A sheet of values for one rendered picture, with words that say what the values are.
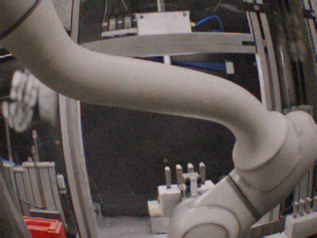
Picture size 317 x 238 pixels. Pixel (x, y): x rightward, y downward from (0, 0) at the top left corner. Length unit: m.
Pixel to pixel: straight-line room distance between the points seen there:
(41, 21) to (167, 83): 0.21
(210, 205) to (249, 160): 0.08
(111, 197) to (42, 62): 1.22
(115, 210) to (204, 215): 1.06
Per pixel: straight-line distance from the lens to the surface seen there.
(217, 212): 1.13
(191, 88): 1.06
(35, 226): 1.70
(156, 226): 1.85
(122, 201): 2.16
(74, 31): 1.72
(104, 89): 1.02
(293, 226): 1.58
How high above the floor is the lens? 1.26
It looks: 3 degrees down
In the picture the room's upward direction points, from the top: 5 degrees counter-clockwise
